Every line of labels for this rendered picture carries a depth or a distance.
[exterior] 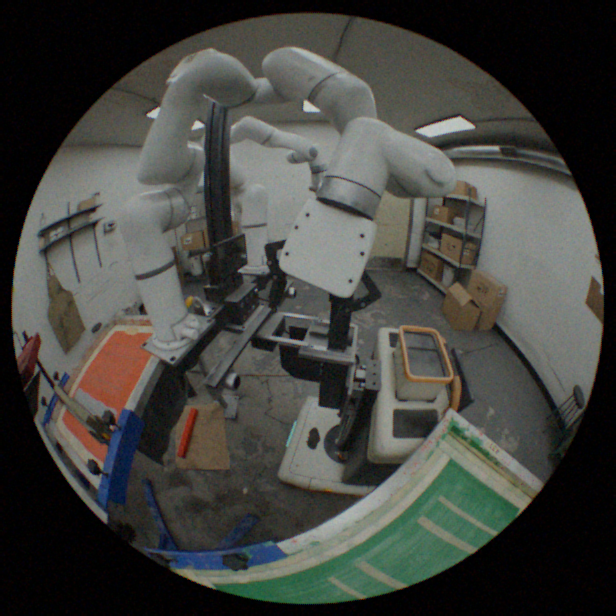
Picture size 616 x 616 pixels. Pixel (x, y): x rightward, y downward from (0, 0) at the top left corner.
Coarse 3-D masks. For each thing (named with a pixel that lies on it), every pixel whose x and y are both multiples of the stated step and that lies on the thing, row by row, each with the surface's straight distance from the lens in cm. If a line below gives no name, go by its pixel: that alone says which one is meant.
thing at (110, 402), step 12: (144, 336) 95; (144, 360) 81; (132, 372) 80; (132, 384) 75; (96, 396) 87; (108, 396) 81; (120, 396) 76; (120, 408) 72; (84, 432) 84; (84, 444) 82; (96, 444) 75; (96, 456) 74
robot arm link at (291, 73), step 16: (288, 48) 36; (272, 64) 34; (288, 64) 32; (304, 64) 31; (320, 64) 31; (256, 80) 46; (272, 80) 35; (288, 80) 32; (304, 80) 30; (320, 80) 29; (256, 96) 43; (272, 96) 42; (288, 96) 40; (304, 96) 31
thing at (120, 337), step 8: (112, 336) 114; (120, 336) 108; (128, 336) 103; (104, 344) 112; (96, 360) 106; (88, 368) 106; (80, 384) 103; (88, 384) 97; (88, 392) 93; (96, 392) 88; (64, 416) 103; (72, 416) 96; (64, 424) 100; (72, 424) 94; (80, 424) 88; (72, 432) 92
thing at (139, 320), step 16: (112, 320) 122; (128, 320) 111; (144, 320) 101; (96, 336) 118; (80, 368) 111; (160, 368) 71; (144, 384) 66; (144, 400) 65; (64, 448) 88; (80, 464) 75; (96, 480) 67
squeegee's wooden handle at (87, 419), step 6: (60, 390) 91; (60, 396) 89; (66, 396) 83; (66, 402) 81; (72, 402) 76; (72, 408) 75; (78, 408) 71; (78, 414) 70; (84, 414) 66; (84, 420) 65; (90, 420) 65; (90, 426) 66; (96, 426) 67; (96, 432) 67; (102, 432) 68
